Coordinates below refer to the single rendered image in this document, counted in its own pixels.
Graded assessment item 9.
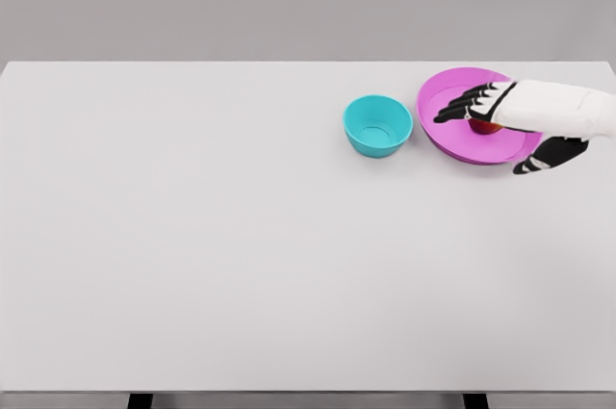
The pink plate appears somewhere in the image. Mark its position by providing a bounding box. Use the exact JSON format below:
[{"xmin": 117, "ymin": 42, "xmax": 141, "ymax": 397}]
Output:
[{"xmin": 416, "ymin": 66, "xmax": 545, "ymax": 167}]

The blue bowl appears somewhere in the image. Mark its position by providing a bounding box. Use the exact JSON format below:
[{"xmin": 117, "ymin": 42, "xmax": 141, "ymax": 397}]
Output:
[{"xmin": 342, "ymin": 94, "xmax": 415, "ymax": 159}]

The red apple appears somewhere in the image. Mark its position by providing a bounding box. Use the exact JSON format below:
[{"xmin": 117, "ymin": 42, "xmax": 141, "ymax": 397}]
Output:
[{"xmin": 468, "ymin": 117, "xmax": 503, "ymax": 136}]

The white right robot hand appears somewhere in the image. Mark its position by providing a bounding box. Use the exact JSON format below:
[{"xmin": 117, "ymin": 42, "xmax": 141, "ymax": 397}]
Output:
[{"xmin": 432, "ymin": 79, "xmax": 592, "ymax": 176}]

